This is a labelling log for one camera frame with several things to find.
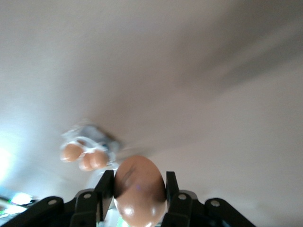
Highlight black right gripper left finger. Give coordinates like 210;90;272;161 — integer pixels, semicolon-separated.
0;170;115;227

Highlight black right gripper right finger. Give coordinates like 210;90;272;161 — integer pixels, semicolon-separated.
160;171;258;227

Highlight brown egg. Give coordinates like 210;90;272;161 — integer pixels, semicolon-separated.
60;143;82;163
79;153;95;171
91;150;107;169
113;155;167;227

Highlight clear plastic egg box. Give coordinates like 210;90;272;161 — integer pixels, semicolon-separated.
60;122;121;171

